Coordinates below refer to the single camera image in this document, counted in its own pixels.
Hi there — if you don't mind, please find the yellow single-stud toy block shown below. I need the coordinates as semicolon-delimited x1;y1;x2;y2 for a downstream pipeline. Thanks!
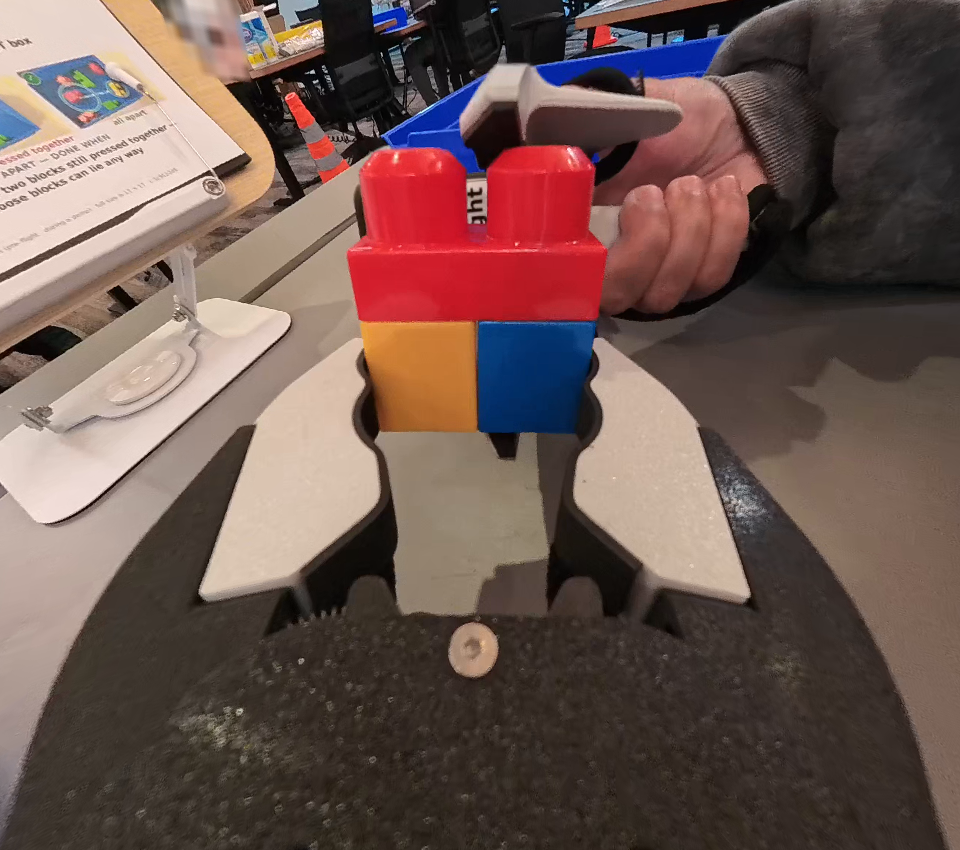
360;319;480;433

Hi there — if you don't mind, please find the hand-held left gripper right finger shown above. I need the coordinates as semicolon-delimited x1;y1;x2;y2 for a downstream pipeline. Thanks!
551;337;753;622

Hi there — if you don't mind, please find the white wipes canister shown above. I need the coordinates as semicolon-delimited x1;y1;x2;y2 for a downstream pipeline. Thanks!
241;14;280;67

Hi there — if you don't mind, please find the printed instruction sheet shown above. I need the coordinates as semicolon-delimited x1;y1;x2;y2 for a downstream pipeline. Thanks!
0;0;252;281

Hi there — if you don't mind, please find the red toy block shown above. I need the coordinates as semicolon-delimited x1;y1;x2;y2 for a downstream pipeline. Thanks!
347;145;609;324

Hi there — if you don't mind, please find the orange traffic cone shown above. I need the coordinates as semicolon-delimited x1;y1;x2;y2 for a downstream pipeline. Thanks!
585;0;620;49
283;91;350;184

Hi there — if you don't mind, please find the cluttered work table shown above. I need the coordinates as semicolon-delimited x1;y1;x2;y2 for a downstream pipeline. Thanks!
247;14;429;191

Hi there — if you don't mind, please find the grey desk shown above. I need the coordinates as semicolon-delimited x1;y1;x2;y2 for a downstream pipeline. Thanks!
0;168;960;791

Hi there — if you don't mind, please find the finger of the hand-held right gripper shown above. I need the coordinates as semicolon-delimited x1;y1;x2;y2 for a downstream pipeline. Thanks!
457;64;539;169
521;66;685;148

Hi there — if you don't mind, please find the blue single-stud toy block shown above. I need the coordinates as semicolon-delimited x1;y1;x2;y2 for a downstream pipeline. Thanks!
476;319;599;435

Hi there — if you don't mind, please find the person's right hand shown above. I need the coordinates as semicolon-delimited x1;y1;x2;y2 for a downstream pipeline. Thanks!
596;74;770;317

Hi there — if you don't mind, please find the blue plastic storage bin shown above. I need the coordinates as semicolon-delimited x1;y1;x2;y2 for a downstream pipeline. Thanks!
381;35;727;172

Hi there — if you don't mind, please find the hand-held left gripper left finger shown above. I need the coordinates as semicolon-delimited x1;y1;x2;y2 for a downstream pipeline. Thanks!
197;337;399;619

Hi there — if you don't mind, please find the white stand with wooden board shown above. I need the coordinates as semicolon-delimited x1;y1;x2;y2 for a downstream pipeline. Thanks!
0;0;292;525

